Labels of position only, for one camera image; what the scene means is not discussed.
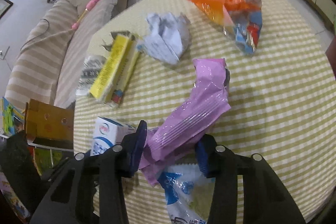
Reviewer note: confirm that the yellow flattened box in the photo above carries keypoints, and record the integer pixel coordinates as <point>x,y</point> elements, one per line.
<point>110,85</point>

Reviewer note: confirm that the checkered yellow tablecloth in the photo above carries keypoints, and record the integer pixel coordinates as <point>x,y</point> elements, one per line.
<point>282,97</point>

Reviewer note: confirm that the white milk carton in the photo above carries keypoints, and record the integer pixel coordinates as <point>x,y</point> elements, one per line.
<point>107,133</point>

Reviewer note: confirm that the orange snack bag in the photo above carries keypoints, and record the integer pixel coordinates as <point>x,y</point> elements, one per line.
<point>241,20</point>

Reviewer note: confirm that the crumpled pink white paper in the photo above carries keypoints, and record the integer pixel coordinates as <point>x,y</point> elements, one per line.
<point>168,39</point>

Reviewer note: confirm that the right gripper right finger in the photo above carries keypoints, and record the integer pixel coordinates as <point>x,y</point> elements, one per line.
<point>205,154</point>

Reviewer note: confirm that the striped beige sofa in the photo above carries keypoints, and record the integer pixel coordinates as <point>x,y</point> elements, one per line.
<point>49,63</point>

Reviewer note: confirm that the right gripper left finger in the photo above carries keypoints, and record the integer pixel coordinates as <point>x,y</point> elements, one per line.
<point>134,145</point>

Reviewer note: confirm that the pink plastic wrapper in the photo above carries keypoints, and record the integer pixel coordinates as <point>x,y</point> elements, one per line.
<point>186,125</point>

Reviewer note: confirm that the yellow cardboard box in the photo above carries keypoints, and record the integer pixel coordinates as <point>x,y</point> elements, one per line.
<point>49,126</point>

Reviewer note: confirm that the blue white snack bag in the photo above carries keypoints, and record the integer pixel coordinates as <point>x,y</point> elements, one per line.
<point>188,193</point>

